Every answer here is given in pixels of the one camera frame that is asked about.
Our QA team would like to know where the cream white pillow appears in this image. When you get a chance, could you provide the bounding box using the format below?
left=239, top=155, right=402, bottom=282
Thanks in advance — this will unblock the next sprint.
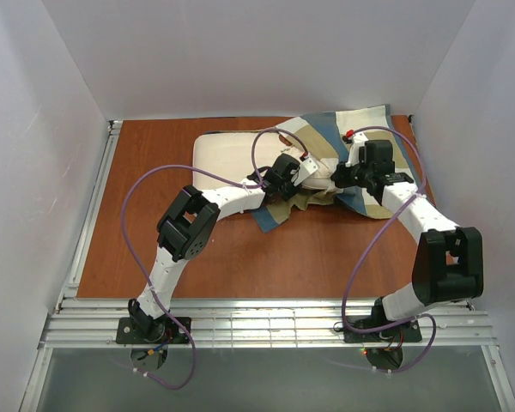
left=192, top=126, right=339, bottom=193

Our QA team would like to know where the blue beige white patchwork pillowcase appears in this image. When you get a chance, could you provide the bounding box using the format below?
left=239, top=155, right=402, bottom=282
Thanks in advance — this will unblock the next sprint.
left=207, top=103, right=427, bottom=233

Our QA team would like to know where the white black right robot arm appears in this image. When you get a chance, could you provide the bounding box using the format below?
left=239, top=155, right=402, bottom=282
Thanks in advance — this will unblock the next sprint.
left=331, top=133, right=484, bottom=335

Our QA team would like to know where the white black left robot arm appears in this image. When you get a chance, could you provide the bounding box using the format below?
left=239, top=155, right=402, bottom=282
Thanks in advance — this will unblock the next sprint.
left=128, top=154, right=300, bottom=342

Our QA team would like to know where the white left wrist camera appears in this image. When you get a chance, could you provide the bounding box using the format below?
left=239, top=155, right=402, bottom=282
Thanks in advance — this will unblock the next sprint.
left=292, top=156, right=319, bottom=186

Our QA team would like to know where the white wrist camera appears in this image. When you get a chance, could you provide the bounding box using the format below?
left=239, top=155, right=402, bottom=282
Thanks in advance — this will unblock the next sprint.
left=342, top=130, right=368, bottom=167
left=292, top=156, right=319, bottom=186

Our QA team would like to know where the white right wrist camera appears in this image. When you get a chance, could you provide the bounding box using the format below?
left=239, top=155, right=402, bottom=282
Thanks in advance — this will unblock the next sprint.
left=342, top=130, right=368, bottom=167

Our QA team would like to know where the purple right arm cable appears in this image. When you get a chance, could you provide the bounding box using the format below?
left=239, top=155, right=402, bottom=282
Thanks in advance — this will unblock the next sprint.
left=330, top=124, right=438, bottom=373

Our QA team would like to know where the aluminium front rail frame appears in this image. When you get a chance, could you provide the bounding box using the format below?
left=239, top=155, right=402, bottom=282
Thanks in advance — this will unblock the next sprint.
left=39, top=298, right=497, bottom=348

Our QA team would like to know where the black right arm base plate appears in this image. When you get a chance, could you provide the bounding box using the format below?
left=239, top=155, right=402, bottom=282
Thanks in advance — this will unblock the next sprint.
left=343, top=316, right=422, bottom=343

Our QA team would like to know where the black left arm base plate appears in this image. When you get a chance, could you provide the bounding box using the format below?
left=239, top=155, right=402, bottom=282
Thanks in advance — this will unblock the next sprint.
left=115, top=317, right=190, bottom=346

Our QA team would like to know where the aluminium left side rail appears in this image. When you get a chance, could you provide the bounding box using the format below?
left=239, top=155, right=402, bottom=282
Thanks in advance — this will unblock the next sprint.
left=55, top=120, right=123, bottom=312

